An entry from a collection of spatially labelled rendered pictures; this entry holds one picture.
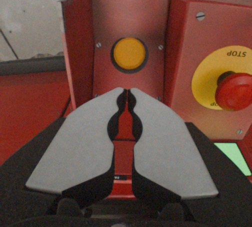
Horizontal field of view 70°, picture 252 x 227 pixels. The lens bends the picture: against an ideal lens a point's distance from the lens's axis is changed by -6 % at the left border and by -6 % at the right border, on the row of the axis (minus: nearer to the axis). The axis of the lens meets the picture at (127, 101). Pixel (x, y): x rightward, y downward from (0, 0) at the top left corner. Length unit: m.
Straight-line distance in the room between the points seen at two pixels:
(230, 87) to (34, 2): 0.98
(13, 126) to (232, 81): 0.58
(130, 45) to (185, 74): 0.08
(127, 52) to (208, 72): 0.10
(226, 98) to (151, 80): 0.10
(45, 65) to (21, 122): 0.51
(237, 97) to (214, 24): 0.06
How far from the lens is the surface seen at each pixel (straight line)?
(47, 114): 0.62
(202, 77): 0.20
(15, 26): 1.14
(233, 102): 0.19
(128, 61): 0.23
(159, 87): 0.24
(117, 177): 0.20
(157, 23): 0.25
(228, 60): 0.20
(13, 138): 0.60
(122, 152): 0.22
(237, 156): 0.25
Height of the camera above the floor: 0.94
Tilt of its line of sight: 54 degrees down
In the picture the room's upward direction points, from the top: 177 degrees counter-clockwise
